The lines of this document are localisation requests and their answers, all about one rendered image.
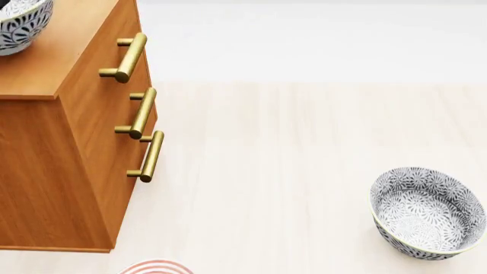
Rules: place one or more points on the wooden three-drawer cabinet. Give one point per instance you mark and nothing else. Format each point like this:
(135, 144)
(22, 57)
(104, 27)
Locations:
(49, 148)

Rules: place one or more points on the floral patterned black white bowl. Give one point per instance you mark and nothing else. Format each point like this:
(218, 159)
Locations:
(19, 28)
(426, 211)

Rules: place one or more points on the red white striped plate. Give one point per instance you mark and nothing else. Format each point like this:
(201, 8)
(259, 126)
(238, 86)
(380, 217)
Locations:
(156, 268)

